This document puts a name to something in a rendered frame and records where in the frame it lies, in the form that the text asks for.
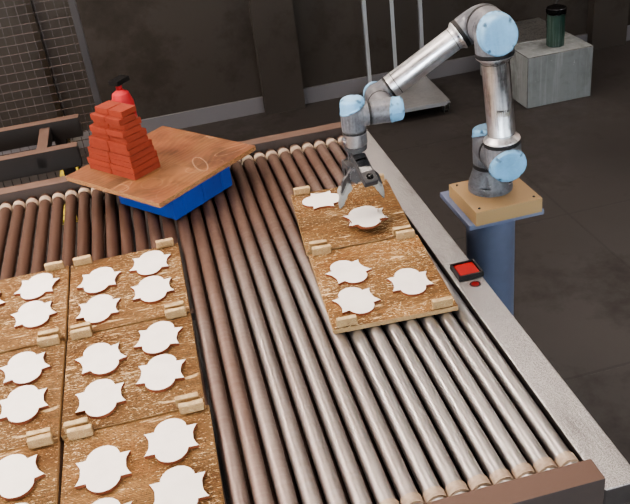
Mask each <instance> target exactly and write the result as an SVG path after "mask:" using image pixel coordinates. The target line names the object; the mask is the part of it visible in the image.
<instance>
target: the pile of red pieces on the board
mask: <svg viewBox="0 0 630 504"><path fill-rule="evenodd" d="M135 111H136V107H135V105H130V104H125V103H120V102H115V101H110V100H108V101H106V102H104V103H102V104H99V105H97V106H95V112H93V113H91V114H90V117H91V120H93V122H94V123H93V124H91V125H89V127H90V131H91V132H92V135H90V136H89V140H90V141H89V144H90V146H88V147H87V148H88V152H89V156H88V157H87V160H88V163H89V164H90V168H92V169H96V170H99V171H103V172H106V173H110V174H114V175H117V176H121V177H124V178H128V179H131V180H135V181H136V180H137V179H139V178H141V177H143V176H145V175H146V174H148V173H150V172H152V171H154V170H155V169H157V168H159V167H161V166H160V162H159V159H158V156H157V151H156V150H155V149H154V146H153V145H152V140H151V139H149V138H148V136H147V131H146V128H143V127H141V124H140V123H142V121H141V117H138V116H136V115H135V113H134V112H135Z"/></svg>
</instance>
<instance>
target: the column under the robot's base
mask: <svg viewBox="0 0 630 504"><path fill-rule="evenodd" d="M440 197H441V198H442V200H443V201H444V202H445V203H446V204H447V205H448V207H449V208H450V209H451V210H452V211H453V212H454V213H455V215H456V216H457V217H458V218H459V219H460V220H461V222H462V223H463V224H464V225H465V226H466V247H467V258H468V259H469V260H471V259H474V260H475V261H476V262H477V264H478V265H479V266H480V267H481V269H482V270H483V271H484V276H483V278H484V280H485V281H486V282H487V283H488V285H489V286H490V287H491V288H492V290H493V291H494V292H495V294H496V295H497V296H498V297H499V299H500V300H501V301H502V302H503V304H504V305H505V306H506V308H507V309H508V310H509V311H510V313H511V314H512V315H513V316H514V262H515V221H516V220H520V219H524V218H529V217H533V216H538V215H542V214H544V209H543V208H542V212H538V213H534V214H529V215H525V216H521V217H516V218H512V219H507V220H503V221H499V222H494V223H490V224H485V225H481V226H477V227H476V226H475V225H474V224H473V222H472V221H471V220H470V219H469V218H468V217H467V216H466V215H465V213H464V212H463V211H462V210H461V209H460V208H459V207H458V206H457V204H456V203H455V202H454V201H453V200H452V199H451V198H450V197H449V190H448V191H444V192H440Z"/></svg>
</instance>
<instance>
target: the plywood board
mask: <svg viewBox="0 0 630 504"><path fill-rule="evenodd" d="M147 136H148V138H149V139H151V140H152V145H153V146H154V149H155V150H156V151H157V156H158V159H159V162H160V166H161V167H159V168H157V169H155V170H154V171H152V172H150V173H148V174H146V175H145V176H143V177H141V178H139V179H137V180H136V181H135V180H131V179H128V178H124V177H121V176H117V175H114V174H110V173H106V172H103V171H99V170H96V169H92V168H90V164H88V165H86V166H84V167H82V168H81V169H79V170H77V171H75V172H73V173H71V174H69V175H67V176H66V179H67V181H70V182H74V183H77V184H80V185H84V186H87V187H91V188H94V189H97V190H101V191H104V192H107V193H111V194H114V195H117V196H121V197H124V198H127V199H131V200H134V201H138V202H141V203H144V204H148V205H151V206H154V207H158V208H161V207H163V206H165V205H166V204H168V203H170V202H171V201H173V200H175V199H176V198H178V197H180V196H181V195H183V194H184V193H186V192H188V191H189V190H191V189H193V188H194V187H196V186H198V185H199V184H201V183H203V182H204V181H206V180H208V179H209V178H211V177H212V176H214V175H216V174H217V173H219V172H221V171H222V170H224V169H226V168H227V167H229V166H231V165H232V164H234V163H235V162H237V161H239V160H240V159H242V158H244V157H245V156H247V155H249V154H250V153H252V152H254V151H255V150H256V147H255V146H254V145H250V144H245V143H240V142H236V141H231V140H226V139H222V138H217V137H212V136H208V135H203V134H199V133H194V132H189V131H185V130H180V129H175V128H171V127H166V126H161V127H160V128H158V129H156V130H154V131H152V132H150V133H148V134H147Z"/></svg>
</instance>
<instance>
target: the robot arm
mask: <svg viewBox="0 0 630 504"><path fill-rule="evenodd" d="M517 40H518V28H517V25H516V23H515V22H514V20H513V19H512V18H511V17H510V16H509V15H508V14H506V13H505V12H502V11H501V10H499V9H498V8H497V7H496V6H494V5H492V4H488V3H482V4H478V5H475V6H473V7H471V8H469V9H468V10H466V11H465V12H463V13H462V14H460V15H459V16H458V17H456V18H455V19H454V20H452V21H451V22H450V23H449V26H448V28H447V29H446V30H445V31H443V32H442V33H441V34H439V35H438V36H437V37H436V38H434V39H433V40H432V41H430V42H429V43H428V44H426V45H425V46H424V47H422V48H421V49H420V50H418V51H417V52H416V53H415V54H413V55H412V56H411V57H409V58H408V59H407V60H405V61H404V62H403V63H401V64H400V65H399V66H397V67H396V68H395V69H394V70H392V71H391V72H390V73H388V74H387V75H386V76H384V77H383V78H382V79H380V80H379V81H378V82H377V81H373V82H370V83H368V84H367V85H366V86H365V88H364V90H363V97H364V98H363V97H362V96H360V95H347V96H345V97H343V98H342V99H341V100H340V117H341V127H342V135H343V138H341V140H342V141H343V145H344V150H345V152H347V156H348V157H347V156H346V159H342V160H341V161H342V171H343V175H344V177H343V179H342V182H341V186H339V187H338V189H337V192H338V195H339V200H338V204H339V208H340V209H341V208H342V207H343V206H344V205H345V201H346V199H347V196H348V194H349V193H350V192H351V191H352V189H353V188H352V186H351V181H352V182H354V183H356V184H358V182H362V183H363V185H364V187H365V188H366V187H370V186H374V187H375V188H376V190H377V191H379V194H380V195H381V196H382V197H383V198H384V197H385V192H384V187H383V184H382V181H381V178H380V175H379V174H378V172H377V171H376V170H374V169H373V167H372V165H371V164H370V162H369V160H368V158H367V156H366V154H365V153H362V152H364V151H365V150H366V149H367V131H366V126H370V125H377V124H383V123H390V122H392V123H393V122H395V121H400V120H403V118H404V116H405V109H404V103H403V100H402V98H401V97H400V96H399V95H400V94H401V93H403V92H404V91H405V90H407V89H408V88H409V87H411V86H412V85H413V84H415V83H416V82H417V81H419V80H420V79H421V78H423V77H424V76H425V75H427V74H428V73H429V72H431V71H432V70H433V69H435V68H436V67H437V66H439V65H440V64H441V63H443V62H444V61H445V60H447V59H448V58H449V57H451V56H452V55H453V54H455V53H456V52H457V51H459V50H460V49H461V48H468V47H469V46H471V45H472V44H474V49H475V58H476V60H477V61H479V62H480V63H481V68H482V79H483V90H484V102H485V113H486V123H484V124H480V125H477V126H475V127H474V128H473V130H472V153H473V169H472V172H471V175H470V178H469V181H468V190H469V192H470V193H472V194H473V195H476V196H479V197H487V198H492V197H500V196H503V195H506V194H508V193H509V192H511V191H512V189H513V180H515V179H517V178H519V177H520V175H521V174H522V173H523V172H524V171H525V169H526V166H527V160H526V157H525V154H524V153H523V152H522V150H521V136H520V134H519V133H517V132H516V131H515V122H514V108H513V94H512V80H511V66H510V59H511V58H512V57H513V56H514V54H515V48H514V46H515V45H516V43H517ZM364 100H365V101H364ZM343 167H344V169H343Z"/></svg>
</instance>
